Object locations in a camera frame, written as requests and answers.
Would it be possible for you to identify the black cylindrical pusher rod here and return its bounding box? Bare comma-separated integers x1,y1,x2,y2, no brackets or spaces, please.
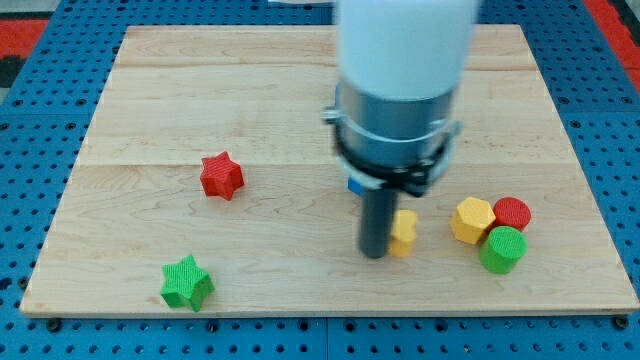
358,188,398,259

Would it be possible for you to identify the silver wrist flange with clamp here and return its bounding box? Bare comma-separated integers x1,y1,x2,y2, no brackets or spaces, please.
324,80,461,197

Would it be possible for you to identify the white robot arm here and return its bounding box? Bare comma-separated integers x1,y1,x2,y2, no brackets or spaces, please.
324,0,481,258

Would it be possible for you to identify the blue cube block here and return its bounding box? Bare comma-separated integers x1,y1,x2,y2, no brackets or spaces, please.
347,177,364,197

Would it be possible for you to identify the red star block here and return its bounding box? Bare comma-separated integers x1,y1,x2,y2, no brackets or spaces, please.
200,151,244,201

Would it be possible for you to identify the green star block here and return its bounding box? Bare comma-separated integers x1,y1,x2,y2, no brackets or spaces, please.
160,254,215,312

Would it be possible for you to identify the yellow heart block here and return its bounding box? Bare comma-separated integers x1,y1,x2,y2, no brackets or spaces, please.
389,209,418,258

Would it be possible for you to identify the yellow hexagon block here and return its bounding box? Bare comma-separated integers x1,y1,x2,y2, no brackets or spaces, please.
450,197,496,244

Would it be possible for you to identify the red cylinder block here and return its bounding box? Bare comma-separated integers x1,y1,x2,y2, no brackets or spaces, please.
493,197,532,231

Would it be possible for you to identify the green cylinder block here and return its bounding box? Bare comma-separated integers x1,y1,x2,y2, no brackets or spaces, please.
479,226,528,274

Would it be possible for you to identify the wooden board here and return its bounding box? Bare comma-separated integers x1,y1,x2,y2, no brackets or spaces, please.
20,25,639,318

